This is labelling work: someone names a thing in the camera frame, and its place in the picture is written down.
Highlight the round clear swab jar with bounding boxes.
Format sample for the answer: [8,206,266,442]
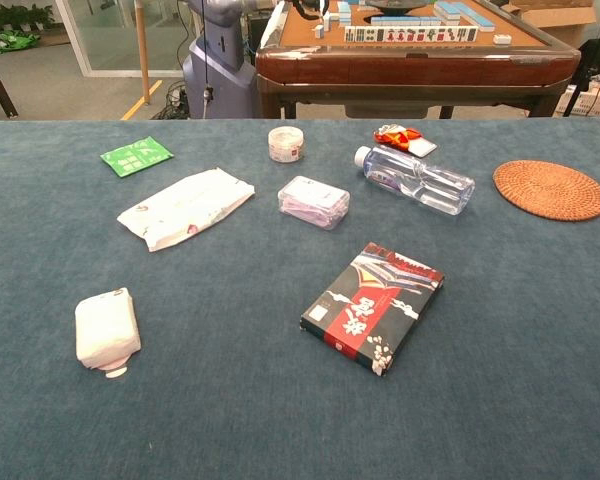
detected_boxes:
[267,126,306,164]

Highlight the round woven rattan coaster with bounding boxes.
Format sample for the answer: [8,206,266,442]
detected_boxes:
[492,159,600,223]

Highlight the red orange snack packet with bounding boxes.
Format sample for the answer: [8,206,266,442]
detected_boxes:
[372,124,438,159]

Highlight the stack of blue mahjong tiles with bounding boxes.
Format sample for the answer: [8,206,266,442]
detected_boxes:
[432,0,496,32]

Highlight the black red printed box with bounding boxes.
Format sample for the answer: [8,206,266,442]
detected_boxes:
[299,242,446,378]

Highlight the wooden pole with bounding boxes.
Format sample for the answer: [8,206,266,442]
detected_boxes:
[133,0,152,105]

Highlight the black tripod stand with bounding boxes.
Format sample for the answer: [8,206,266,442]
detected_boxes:
[562,0,600,119]

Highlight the clear plastic water bottle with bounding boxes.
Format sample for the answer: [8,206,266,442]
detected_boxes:
[353,145,476,217]

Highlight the green foil sachet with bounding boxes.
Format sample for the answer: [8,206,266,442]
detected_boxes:
[99,135,175,179]

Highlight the green plastic bag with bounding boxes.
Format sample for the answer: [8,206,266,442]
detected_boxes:
[0,30,42,55]

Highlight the brown mahjong table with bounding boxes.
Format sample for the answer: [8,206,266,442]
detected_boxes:
[254,0,582,120]

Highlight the long white wipes packet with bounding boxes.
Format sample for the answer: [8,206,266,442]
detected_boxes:
[116,167,256,253]

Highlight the green potted plants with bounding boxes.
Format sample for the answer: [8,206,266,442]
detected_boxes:
[0,3,56,37]

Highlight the tangle of black floor cables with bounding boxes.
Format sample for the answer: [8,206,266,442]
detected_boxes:
[152,79,191,120]

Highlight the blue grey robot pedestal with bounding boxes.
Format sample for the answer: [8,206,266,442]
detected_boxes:
[181,0,261,120]

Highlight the cardboard box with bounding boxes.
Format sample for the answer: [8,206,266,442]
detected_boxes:
[499,0,599,49]

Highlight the row of face-up mahjong tiles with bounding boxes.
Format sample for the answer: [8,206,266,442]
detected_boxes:
[343,24,480,45]

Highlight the hanging black cable with connector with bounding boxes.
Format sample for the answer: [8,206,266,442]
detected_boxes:
[199,0,215,120]

